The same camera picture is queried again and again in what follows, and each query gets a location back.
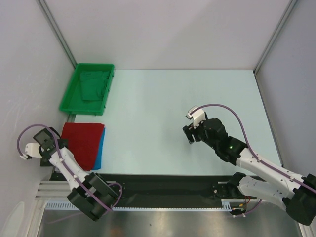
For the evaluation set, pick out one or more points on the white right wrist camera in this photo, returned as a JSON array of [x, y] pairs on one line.
[[197, 115]]

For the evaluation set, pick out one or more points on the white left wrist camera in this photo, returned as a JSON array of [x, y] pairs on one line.
[[32, 150]]

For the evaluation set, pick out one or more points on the aluminium frame rail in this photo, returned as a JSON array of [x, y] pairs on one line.
[[53, 190]]

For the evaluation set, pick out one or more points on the blue folded t shirt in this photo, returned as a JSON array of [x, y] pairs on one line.
[[98, 160]]

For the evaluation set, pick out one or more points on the white cable duct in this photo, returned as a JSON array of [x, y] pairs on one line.
[[234, 204], [60, 205]]

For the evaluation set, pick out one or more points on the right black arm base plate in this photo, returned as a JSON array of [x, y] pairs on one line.
[[226, 191]]

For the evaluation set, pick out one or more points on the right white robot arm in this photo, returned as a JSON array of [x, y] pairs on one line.
[[292, 192]]

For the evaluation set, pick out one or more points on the red t shirt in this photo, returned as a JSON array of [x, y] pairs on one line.
[[83, 141]]

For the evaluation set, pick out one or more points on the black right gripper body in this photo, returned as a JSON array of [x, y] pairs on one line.
[[199, 134]]

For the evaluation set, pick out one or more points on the aluminium corner post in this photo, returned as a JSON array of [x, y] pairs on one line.
[[276, 34], [56, 30]]

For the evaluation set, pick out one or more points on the green plastic tray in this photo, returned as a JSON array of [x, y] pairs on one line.
[[72, 102]]

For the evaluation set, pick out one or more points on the right aluminium corner post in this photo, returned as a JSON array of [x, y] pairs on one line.
[[276, 34]]

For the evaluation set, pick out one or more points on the left white cable duct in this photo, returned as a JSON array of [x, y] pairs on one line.
[[60, 205]]

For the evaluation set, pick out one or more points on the right white cable duct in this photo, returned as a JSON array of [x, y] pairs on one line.
[[234, 204]]

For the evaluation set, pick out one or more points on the left aluminium corner post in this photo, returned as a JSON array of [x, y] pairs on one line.
[[56, 30]]

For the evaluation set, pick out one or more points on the black table edge rail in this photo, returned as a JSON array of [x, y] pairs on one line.
[[153, 192]]

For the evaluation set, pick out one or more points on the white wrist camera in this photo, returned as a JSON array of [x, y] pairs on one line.
[[197, 115], [32, 150]]

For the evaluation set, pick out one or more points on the green folded t shirt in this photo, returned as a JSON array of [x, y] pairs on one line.
[[93, 85]]

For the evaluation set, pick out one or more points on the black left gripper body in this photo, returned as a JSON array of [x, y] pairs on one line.
[[43, 164]]

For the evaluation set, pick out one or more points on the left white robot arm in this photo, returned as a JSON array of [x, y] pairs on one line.
[[90, 193]]

